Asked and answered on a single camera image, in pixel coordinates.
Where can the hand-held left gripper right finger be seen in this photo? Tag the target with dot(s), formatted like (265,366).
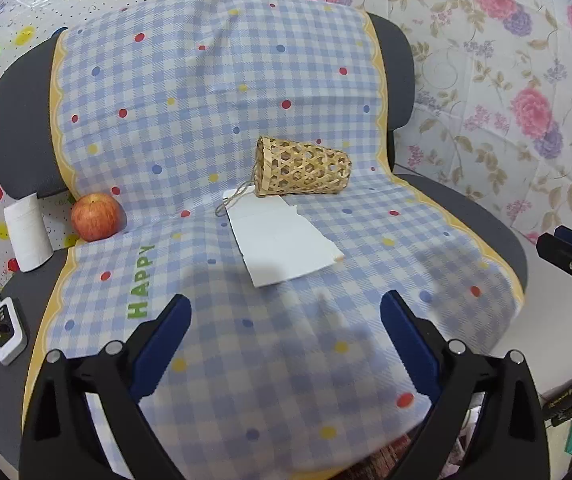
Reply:
(410,345)

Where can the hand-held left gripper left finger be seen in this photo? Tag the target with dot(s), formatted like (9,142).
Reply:
(163,340)

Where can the white paper sheet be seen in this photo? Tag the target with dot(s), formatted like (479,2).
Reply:
(281,245)

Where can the red patterned rug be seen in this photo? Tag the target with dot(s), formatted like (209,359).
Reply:
(395,455)

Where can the red apple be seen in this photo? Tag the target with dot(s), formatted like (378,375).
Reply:
(95,217)

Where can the black yellow tool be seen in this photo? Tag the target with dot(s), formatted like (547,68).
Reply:
(563,405)

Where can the white digital timer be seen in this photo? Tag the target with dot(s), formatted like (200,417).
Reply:
(6,332)

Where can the white toilet paper roll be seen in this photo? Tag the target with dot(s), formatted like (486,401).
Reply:
(28,235)

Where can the floral print sheet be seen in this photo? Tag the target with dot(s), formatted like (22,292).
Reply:
(490,90)

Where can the woven bamboo basket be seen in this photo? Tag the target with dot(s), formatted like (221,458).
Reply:
(306,165)

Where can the blue checkered dotted cloth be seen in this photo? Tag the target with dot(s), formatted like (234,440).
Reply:
(191,85)

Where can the grey office chair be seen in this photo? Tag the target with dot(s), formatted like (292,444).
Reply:
(395,45)

